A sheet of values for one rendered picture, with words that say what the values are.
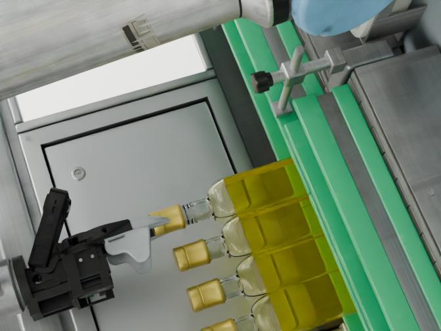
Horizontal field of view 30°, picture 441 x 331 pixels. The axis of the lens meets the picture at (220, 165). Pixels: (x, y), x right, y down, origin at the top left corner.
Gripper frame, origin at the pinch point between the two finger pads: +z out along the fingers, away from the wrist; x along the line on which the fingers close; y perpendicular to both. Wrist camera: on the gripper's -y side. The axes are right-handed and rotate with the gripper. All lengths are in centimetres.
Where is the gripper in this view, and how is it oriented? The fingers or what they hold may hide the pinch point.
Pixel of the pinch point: (158, 222)
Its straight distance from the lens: 114.3
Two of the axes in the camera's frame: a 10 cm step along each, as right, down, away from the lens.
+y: 3.4, 8.7, -3.4
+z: 9.4, -2.9, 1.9
